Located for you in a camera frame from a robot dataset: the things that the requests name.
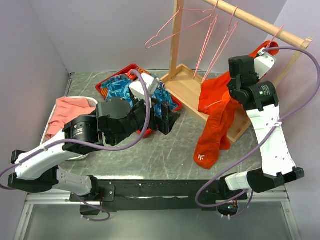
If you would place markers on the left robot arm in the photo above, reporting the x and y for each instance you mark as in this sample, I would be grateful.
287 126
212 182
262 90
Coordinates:
38 170

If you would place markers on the orange drawstring shorts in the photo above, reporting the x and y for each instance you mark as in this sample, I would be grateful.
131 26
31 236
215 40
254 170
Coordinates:
216 102

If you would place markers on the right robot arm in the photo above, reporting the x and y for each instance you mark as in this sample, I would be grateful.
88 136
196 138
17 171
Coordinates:
261 103

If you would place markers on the pink garment in basket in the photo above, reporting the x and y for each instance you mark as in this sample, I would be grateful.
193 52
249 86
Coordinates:
65 112

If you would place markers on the blue leaf-patterned shorts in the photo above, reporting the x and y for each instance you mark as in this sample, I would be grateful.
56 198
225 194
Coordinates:
118 86

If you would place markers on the pink wire hanger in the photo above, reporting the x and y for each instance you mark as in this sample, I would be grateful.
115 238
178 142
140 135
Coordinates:
229 33
213 22
176 22
275 36

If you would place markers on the white perforated laundry basket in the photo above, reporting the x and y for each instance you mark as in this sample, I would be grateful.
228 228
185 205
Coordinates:
92 101

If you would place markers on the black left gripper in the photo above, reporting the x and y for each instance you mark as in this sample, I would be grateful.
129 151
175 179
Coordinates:
165 124

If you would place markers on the navy printed garment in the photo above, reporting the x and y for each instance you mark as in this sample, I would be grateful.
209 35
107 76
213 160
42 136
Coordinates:
160 87

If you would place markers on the red plastic bin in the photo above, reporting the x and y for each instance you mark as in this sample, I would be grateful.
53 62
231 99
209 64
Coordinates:
131 96

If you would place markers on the wooden clothes rack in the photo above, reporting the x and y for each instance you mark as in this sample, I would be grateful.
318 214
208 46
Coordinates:
182 84

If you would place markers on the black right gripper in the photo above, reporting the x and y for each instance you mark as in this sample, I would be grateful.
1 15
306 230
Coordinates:
229 83

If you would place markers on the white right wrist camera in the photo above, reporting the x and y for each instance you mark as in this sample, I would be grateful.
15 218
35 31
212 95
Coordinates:
263 63

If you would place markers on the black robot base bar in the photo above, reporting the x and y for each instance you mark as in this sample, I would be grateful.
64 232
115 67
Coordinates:
138 195

